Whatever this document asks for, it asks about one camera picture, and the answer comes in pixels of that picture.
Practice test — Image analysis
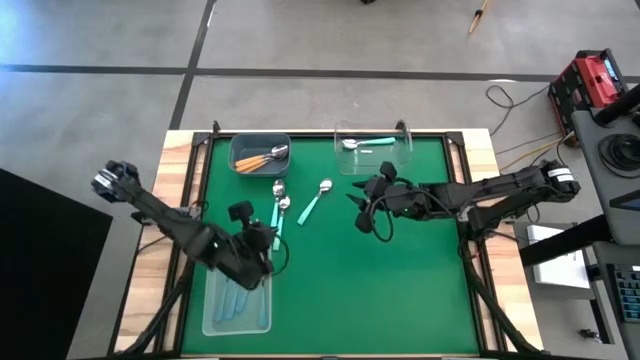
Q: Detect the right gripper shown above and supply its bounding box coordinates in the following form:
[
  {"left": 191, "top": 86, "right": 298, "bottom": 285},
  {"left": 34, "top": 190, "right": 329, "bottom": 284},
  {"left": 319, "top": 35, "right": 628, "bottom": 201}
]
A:
[{"left": 345, "top": 160, "right": 429, "bottom": 235}]

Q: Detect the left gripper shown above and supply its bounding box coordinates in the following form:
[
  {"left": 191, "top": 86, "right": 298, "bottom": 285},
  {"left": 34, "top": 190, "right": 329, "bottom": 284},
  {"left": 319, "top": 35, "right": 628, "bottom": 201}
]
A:
[{"left": 214, "top": 201, "right": 276, "bottom": 291}]

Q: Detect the frosted white plastic bin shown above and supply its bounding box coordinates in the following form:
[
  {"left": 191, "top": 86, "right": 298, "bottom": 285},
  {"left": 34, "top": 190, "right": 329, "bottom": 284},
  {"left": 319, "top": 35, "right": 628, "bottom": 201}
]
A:
[{"left": 201, "top": 249, "right": 274, "bottom": 337}]

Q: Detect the clear plastic bin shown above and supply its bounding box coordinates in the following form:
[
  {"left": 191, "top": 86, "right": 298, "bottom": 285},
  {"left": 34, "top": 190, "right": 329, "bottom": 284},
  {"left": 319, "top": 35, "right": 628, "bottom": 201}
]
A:
[{"left": 333, "top": 119, "right": 415, "bottom": 176}]

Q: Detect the green table mat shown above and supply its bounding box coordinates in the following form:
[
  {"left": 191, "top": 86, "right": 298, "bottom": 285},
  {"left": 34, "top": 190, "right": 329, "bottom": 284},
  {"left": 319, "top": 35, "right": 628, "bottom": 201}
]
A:
[{"left": 180, "top": 135, "right": 481, "bottom": 356}]

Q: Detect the grey-blue plastic bin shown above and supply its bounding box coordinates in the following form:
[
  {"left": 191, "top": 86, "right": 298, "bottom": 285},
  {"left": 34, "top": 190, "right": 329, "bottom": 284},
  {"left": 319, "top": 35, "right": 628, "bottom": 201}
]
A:
[{"left": 228, "top": 132, "right": 293, "bottom": 179}]

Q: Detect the black bar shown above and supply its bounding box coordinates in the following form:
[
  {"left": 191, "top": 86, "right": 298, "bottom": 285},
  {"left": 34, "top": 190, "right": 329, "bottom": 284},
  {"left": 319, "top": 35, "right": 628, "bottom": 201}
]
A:
[{"left": 519, "top": 213, "right": 615, "bottom": 269}]

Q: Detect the black panel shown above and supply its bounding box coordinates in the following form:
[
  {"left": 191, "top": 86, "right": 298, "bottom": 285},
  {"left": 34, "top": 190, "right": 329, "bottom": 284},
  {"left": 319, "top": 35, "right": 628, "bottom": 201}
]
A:
[{"left": 0, "top": 167, "right": 114, "bottom": 360}]

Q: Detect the white box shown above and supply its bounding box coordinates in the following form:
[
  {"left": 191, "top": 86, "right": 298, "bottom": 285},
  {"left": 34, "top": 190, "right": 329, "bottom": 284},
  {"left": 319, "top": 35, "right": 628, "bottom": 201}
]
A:
[{"left": 526, "top": 223, "right": 592, "bottom": 291}]

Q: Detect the thin yellow pole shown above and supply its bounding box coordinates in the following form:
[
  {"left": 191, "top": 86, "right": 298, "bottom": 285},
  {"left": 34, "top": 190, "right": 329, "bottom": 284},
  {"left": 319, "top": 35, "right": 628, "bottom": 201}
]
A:
[{"left": 468, "top": 0, "right": 489, "bottom": 36}]

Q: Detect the grey cart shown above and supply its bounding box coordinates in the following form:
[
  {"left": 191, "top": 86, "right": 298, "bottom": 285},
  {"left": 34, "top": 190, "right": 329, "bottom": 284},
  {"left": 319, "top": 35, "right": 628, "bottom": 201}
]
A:
[{"left": 571, "top": 82, "right": 640, "bottom": 246}]

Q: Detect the red and black equipment case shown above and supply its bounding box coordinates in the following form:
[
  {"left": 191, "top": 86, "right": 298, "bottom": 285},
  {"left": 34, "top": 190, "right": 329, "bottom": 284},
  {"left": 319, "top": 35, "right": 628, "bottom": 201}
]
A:
[{"left": 547, "top": 48, "right": 630, "bottom": 146}]

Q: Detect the dark tablet screen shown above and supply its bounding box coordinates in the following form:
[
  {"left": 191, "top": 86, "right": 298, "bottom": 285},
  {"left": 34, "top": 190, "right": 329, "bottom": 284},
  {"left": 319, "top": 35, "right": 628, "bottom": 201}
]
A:
[{"left": 608, "top": 188, "right": 640, "bottom": 212}]

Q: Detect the black pole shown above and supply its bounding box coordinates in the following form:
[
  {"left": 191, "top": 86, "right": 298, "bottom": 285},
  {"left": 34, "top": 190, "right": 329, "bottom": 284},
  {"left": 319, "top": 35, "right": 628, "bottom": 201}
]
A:
[{"left": 593, "top": 83, "right": 640, "bottom": 127}]

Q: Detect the blue-lit keypad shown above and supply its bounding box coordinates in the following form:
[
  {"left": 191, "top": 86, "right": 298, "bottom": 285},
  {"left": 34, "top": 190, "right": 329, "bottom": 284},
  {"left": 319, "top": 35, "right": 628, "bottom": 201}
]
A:
[{"left": 613, "top": 264, "right": 640, "bottom": 324}]

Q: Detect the black aluminium table frame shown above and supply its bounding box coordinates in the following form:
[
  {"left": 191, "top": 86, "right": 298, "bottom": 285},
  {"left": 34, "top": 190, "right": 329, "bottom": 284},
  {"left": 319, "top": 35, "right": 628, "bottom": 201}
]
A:
[{"left": 112, "top": 119, "right": 544, "bottom": 360}]

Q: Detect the black floor cable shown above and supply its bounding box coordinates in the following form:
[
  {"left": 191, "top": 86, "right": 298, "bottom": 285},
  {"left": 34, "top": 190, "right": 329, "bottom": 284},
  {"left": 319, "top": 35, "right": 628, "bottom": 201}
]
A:
[{"left": 485, "top": 83, "right": 574, "bottom": 194}]

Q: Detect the yellow floor cable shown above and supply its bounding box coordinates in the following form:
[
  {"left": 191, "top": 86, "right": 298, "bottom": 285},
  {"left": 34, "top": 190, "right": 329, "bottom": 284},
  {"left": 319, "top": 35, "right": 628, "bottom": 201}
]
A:
[{"left": 504, "top": 135, "right": 569, "bottom": 169}]

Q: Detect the black cable coil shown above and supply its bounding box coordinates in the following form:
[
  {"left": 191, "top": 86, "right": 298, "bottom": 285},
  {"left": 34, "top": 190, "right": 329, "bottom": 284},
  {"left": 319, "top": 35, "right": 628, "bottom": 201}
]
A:
[{"left": 598, "top": 133, "right": 640, "bottom": 174}]

